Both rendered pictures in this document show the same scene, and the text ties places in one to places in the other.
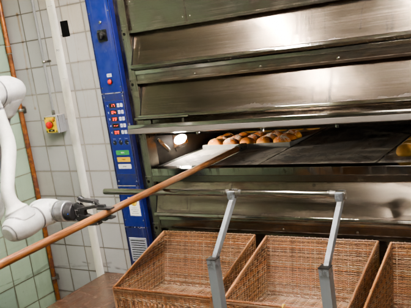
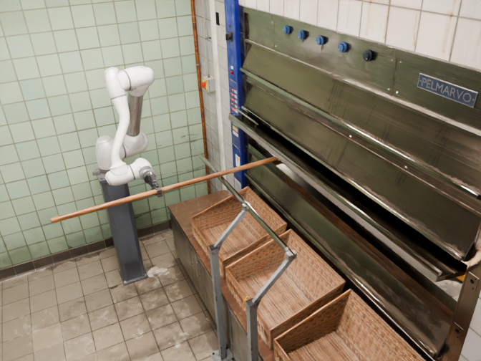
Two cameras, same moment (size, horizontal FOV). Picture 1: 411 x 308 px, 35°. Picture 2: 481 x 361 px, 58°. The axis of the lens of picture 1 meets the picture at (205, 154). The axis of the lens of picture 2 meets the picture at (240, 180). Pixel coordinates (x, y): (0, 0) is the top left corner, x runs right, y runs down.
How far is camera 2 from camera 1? 1.62 m
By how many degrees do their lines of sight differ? 36
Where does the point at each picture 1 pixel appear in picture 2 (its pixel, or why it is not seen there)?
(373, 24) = (376, 125)
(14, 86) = (139, 77)
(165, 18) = (263, 40)
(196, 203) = (265, 181)
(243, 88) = (295, 121)
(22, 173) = (193, 107)
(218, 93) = (283, 116)
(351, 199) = (339, 242)
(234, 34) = (295, 76)
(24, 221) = (117, 176)
